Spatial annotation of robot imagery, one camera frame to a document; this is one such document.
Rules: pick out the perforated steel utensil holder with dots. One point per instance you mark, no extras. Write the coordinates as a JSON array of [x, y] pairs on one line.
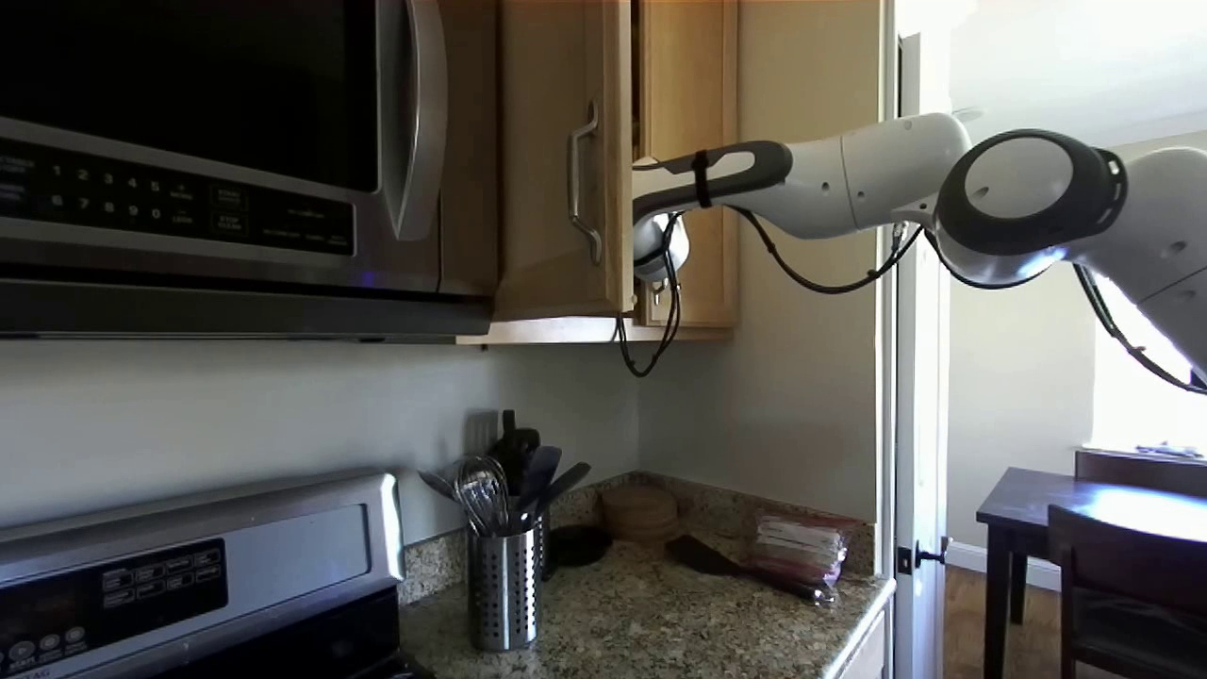
[[505, 590], [546, 554]]

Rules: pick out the stainless steel stove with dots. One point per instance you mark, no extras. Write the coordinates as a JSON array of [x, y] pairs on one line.
[[189, 566]]

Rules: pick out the narrow wooden cupboard door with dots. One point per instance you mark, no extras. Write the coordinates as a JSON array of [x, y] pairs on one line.
[[698, 78]]

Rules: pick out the wide wooden cupboard door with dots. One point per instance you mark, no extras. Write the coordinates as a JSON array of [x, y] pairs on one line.
[[542, 151]]

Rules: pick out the dark wooden dining table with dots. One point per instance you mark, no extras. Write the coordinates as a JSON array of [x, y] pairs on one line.
[[1020, 503]]

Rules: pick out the tall black turner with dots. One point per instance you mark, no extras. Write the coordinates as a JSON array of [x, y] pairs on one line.
[[515, 448]]

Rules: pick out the grey metal turner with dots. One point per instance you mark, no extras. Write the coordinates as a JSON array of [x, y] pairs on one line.
[[442, 486]]

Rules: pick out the stainless steel microwave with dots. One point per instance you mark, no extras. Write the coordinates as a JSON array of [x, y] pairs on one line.
[[189, 151]]

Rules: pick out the brown round bowl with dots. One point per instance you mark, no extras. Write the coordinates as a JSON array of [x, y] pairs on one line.
[[642, 512]]

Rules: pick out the metal whisk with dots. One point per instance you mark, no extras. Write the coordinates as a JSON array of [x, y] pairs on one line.
[[482, 496]]

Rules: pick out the black spoon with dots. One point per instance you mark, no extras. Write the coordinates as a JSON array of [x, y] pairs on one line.
[[542, 473]]

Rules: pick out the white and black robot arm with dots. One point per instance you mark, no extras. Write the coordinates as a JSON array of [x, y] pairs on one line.
[[882, 176]]

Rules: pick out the dark wooden chair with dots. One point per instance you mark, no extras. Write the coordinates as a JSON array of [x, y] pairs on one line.
[[1137, 473], [1132, 590]]

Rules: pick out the white door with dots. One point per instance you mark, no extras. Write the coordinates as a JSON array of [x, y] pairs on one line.
[[923, 478]]

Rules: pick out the bright window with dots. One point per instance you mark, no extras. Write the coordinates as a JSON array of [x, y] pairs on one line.
[[1132, 409]]

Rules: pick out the black spatula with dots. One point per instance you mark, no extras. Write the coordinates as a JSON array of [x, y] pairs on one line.
[[566, 482]]

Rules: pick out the clear plastic bread bag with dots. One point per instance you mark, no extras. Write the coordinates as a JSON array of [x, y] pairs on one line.
[[803, 561]]

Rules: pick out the light wooden cupboard body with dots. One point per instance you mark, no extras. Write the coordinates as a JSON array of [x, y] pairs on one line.
[[552, 335]]

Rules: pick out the black door lever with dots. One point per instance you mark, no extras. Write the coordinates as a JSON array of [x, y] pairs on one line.
[[917, 555]]

